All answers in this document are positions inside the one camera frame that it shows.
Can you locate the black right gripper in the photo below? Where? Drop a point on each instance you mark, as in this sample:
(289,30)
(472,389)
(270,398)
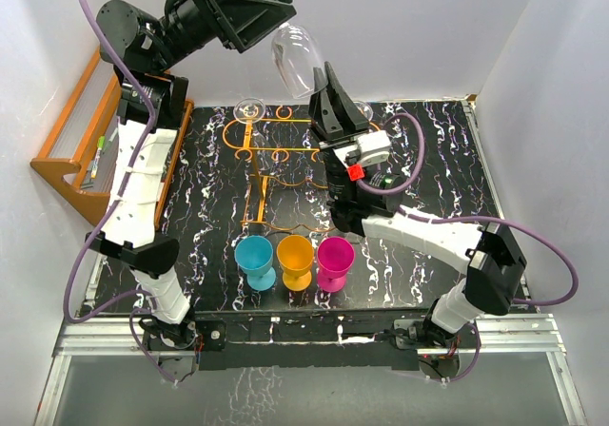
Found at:
(324,117)

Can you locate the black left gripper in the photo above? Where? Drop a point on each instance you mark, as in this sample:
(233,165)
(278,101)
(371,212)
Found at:
(245,29)

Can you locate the clear wine glass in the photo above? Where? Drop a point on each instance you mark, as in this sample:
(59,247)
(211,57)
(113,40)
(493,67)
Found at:
(298,59)
(249,112)
(366,109)

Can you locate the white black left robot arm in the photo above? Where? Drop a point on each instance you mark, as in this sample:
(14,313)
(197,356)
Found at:
(143,49)

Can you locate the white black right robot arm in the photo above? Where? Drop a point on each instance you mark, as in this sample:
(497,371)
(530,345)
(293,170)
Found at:
(369,203)

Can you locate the orange wooden shelf rack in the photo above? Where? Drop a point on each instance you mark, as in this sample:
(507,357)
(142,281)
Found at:
(65,158)

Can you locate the pink plastic goblet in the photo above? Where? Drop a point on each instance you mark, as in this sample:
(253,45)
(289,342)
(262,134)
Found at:
(335,257)

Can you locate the orange plastic goblet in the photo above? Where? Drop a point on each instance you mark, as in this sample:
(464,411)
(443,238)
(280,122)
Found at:
(295,254)

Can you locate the blue plastic goblet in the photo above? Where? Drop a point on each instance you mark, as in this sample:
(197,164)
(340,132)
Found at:
(254,255)

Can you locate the green capped marker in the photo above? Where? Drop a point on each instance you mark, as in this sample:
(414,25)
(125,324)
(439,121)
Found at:
(97,156)

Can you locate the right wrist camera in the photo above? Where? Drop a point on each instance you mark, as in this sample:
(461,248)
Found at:
(362,151)

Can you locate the gold wire glass rack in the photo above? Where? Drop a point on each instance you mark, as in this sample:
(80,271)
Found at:
(284,170)

